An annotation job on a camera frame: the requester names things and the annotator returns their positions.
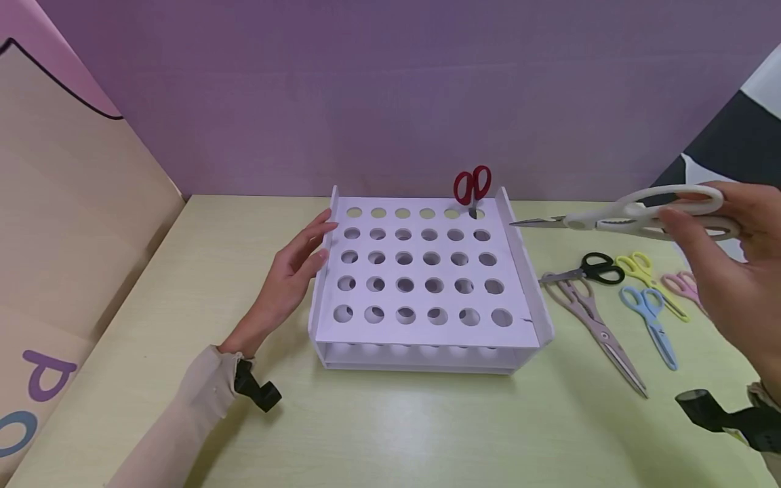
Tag person's right hand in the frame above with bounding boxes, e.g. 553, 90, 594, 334
659, 180, 781, 384

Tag person's left hand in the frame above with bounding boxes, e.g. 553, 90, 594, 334
218, 207, 338, 358

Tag white kitchen scissors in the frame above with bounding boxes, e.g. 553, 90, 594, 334
509, 184, 742, 243

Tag white rack with round holes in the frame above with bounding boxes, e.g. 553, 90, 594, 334
308, 184, 555, 375

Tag pink scissors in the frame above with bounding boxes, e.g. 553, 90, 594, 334
660, 271, 712, 319

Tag yellow scissors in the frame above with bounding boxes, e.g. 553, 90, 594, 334
615, 251, 690, 323

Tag blue scissors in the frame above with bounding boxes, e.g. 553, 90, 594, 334
619, 285, 679, 371

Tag beige kitchen scissors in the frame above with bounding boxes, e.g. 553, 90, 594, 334
542, 271, 649, 399

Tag black wrist band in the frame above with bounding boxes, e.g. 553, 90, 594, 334
233, 357, 283, 413
674, 388, 781, 455

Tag black handled scissors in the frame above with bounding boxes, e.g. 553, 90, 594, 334
540, 252, 626, 286

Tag red handled scissors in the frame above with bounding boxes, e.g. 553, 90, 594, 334
452, 165, 493, 221

